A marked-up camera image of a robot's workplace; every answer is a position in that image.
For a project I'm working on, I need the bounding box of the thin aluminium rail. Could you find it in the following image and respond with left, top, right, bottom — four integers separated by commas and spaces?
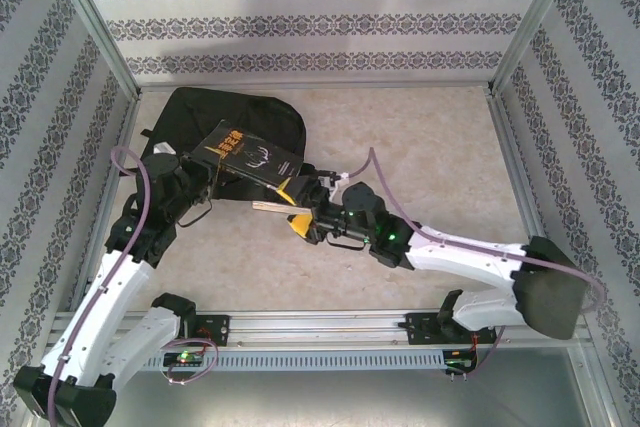
137, 80, 494, 96

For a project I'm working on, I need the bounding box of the aluminium side rail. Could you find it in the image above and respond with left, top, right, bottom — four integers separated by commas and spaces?
67, 94, 144, 313
487, 91, 574, 311

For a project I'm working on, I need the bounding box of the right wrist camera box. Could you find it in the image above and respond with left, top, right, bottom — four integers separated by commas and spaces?
318, 169, 351, 187

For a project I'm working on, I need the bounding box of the aluminium frame post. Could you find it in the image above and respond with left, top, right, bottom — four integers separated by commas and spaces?
487, 0, 586, 96
42, 0, 144, 101

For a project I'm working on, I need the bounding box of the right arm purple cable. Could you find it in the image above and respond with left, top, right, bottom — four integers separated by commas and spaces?
344, 146, 605, 379

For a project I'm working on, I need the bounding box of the black book gold title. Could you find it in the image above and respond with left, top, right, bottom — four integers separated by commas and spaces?
178, 119, 307, 193

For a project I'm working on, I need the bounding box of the orange paperback book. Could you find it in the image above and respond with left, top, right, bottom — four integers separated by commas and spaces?
252, 200, 309, 217

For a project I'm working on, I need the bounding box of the black backpack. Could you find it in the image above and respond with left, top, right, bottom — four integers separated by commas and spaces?
139, 86, 307, 203

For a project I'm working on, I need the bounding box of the aluminium mounting rail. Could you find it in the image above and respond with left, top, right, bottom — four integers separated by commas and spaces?
47, 309, 589, 351

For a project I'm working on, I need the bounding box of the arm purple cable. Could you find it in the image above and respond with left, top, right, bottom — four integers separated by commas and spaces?
344, 146, 605, 379
47, 145, 220, 427

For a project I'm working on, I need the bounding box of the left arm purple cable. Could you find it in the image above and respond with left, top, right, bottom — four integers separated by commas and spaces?
47, 145, 220, 427

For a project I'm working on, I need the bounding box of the grey metal sheet panel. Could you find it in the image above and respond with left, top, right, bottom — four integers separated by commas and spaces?
29, 346, 616, 427

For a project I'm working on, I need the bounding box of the slotted grey cable duct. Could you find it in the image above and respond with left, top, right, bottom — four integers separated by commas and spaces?
139, 349, 446, 373

